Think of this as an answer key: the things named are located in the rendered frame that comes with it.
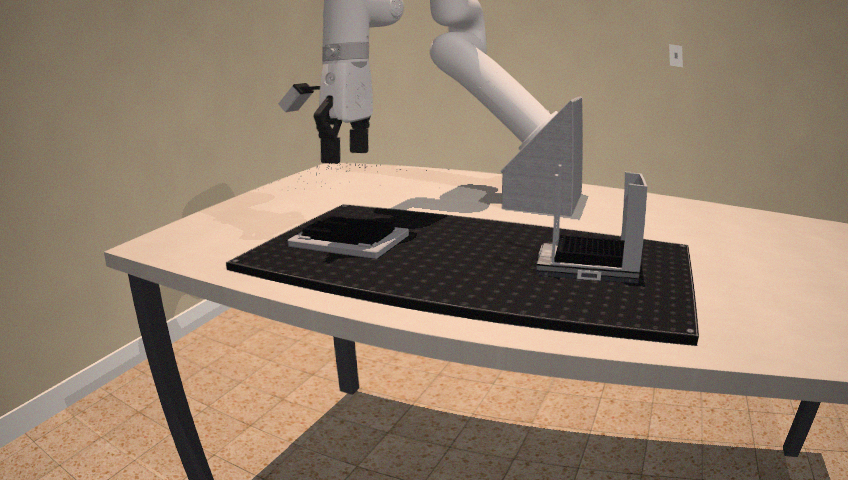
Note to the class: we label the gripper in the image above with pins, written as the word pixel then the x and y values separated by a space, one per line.
pixel 349 95

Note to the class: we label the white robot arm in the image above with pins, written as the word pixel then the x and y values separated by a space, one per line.
pixel 460 53

